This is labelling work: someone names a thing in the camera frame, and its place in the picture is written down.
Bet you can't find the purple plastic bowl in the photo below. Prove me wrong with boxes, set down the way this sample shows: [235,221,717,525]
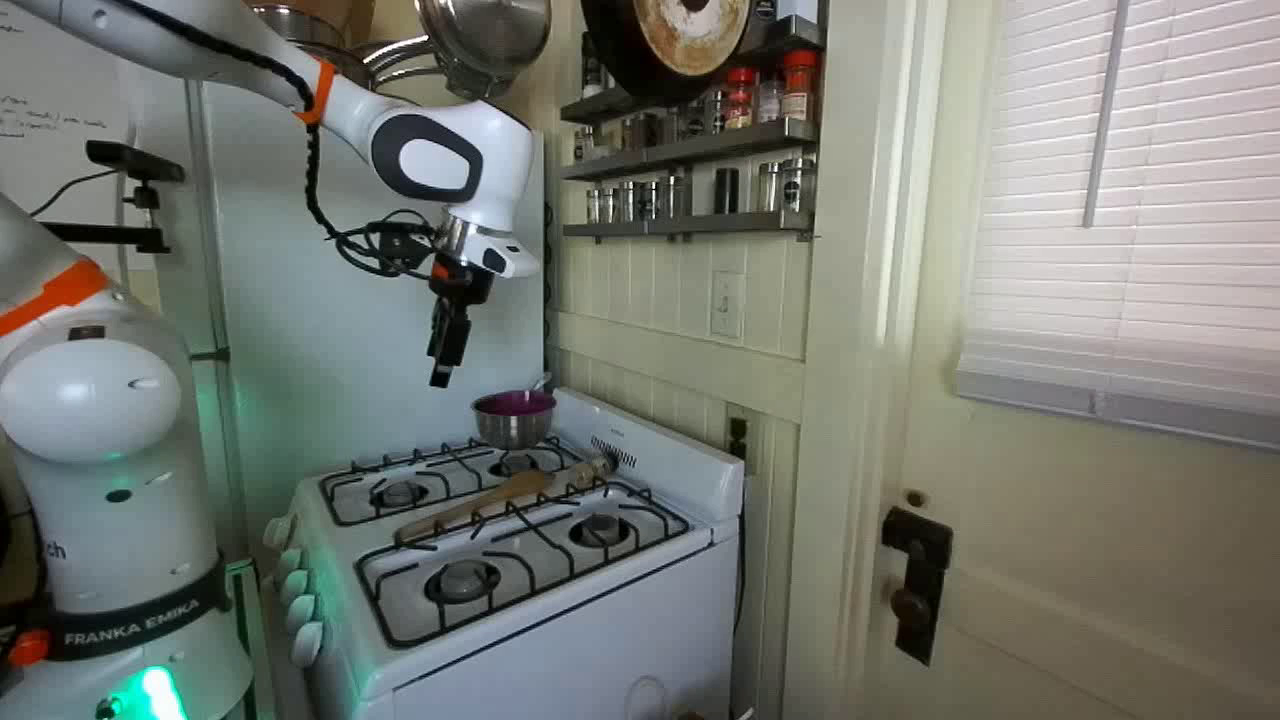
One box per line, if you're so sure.
[471,389,556,414]

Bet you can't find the white window blind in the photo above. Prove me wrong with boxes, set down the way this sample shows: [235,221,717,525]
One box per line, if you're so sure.
[958,0,1280,446]

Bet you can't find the black door lock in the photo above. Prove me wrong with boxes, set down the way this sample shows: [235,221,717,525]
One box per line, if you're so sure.
[879,507,954,664]

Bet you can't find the black camera on stand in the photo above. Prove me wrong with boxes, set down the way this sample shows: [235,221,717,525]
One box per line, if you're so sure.
[50,138,190,251]

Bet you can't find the wooden spatula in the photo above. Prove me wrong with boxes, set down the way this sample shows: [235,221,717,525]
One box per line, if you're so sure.
[394,458,599,545]

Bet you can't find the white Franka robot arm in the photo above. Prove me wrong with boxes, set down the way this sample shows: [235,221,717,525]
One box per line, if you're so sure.
[0,0,537,720]

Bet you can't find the white gas stove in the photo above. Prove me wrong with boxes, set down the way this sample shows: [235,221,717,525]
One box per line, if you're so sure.
[264,393,744,720]

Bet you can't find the white refrigerator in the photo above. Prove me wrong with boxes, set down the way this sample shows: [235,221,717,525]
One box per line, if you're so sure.
[194,85,543,545]

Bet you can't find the silver metal bowl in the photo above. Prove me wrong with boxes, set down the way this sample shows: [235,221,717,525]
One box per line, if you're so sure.
[471,407,556,446]

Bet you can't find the hanging steel pot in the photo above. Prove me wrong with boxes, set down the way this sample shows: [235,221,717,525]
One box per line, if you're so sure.
[253,0,556,107]

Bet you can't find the metal spice rack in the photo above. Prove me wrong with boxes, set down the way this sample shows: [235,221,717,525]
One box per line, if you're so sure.
[560,17,826,239]

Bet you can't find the white wall outlet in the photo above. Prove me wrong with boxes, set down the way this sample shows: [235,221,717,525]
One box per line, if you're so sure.
[712,270,744,338]

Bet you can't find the hanging black frying pan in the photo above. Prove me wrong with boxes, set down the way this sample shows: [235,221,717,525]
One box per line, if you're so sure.
[582,0,752,105]

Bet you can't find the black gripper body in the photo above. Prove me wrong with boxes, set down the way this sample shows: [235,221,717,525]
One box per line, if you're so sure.
[427,259,494,389]

